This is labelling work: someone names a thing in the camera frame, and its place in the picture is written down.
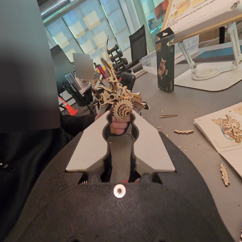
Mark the dark model kit box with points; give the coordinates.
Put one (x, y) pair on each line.
(165, 62)

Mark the clear plastic container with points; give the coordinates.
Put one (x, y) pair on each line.
(149, 62)

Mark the person's left forearm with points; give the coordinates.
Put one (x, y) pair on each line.
(77, 122)

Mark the black monitor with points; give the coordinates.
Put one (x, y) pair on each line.
(60, 64)

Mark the small wooden toothed strip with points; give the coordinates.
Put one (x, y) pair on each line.
(225, 174)

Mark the orange traffic cone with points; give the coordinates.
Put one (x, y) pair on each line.
(68, 107)

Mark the wooden model frame assembly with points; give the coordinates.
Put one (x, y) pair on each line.
(109, 94)

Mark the thin wooden wedge strip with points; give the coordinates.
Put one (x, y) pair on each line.
(168, 115)

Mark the brown cardboard box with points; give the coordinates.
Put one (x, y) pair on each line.
(209, 36)

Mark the notched curved wooden trim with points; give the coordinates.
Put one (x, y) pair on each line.
(183, 131)

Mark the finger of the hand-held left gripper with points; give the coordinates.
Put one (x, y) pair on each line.
(101, 110)

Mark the person's left hand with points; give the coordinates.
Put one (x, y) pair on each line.
(119, 126)

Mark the maroon bottle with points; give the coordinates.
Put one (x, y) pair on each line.
(101, 70)

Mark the small wooden gear assembly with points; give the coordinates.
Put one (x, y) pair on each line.
(122, 110)

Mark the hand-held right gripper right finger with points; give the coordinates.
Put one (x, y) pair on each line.
(153, 151)

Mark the rack of black dumbbells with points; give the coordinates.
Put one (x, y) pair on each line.
(117, 56)

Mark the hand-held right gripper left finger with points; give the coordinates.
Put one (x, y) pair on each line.
(87, 151)

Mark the black office chair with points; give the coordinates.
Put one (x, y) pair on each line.
(75, 92)

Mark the open instruction booklet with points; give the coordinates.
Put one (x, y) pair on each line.
(223, 132)

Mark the black chair back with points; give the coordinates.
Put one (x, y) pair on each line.
(138, 45)

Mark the scattered wood chips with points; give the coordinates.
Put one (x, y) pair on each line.
(179, 147)

